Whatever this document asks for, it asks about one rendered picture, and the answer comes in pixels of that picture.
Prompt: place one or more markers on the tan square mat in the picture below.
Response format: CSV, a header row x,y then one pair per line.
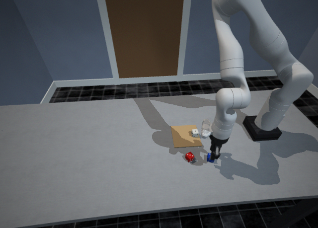
x,y
182,136

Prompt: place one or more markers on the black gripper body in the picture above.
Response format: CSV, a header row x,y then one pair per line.
x,y
217,142

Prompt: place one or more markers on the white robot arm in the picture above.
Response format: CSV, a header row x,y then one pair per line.
x,y
270,44

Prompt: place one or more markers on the red die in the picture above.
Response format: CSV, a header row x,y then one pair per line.
x,y
189,156

